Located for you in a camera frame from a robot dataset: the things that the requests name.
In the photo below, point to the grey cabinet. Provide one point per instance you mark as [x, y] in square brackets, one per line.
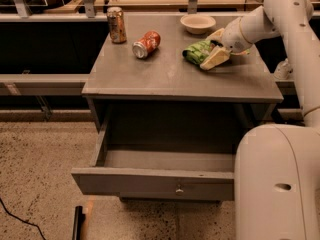
[165, 77]

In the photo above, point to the metal railing frame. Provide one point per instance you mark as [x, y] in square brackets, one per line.
[75, 10]

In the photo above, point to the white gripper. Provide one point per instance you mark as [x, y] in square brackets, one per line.
[234, 37]

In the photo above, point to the upright brown soda can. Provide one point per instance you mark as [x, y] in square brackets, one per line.
[115, 17]

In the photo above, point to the green rice chip bag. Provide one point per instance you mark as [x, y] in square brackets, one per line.
[199, 51]

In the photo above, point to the black bar on floor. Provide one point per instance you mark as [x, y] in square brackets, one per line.
[79, 218]

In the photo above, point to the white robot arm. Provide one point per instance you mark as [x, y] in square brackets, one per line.
[277, 166]

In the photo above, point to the open grey top drawer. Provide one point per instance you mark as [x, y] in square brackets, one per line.
[146, 151]

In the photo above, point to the white paper bowl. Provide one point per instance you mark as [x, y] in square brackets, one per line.
[197, 24]

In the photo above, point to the orange soda can lying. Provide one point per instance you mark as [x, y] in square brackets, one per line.
[148, 43]

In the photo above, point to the clear plastic bottle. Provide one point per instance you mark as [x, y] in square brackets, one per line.
[283, 70]

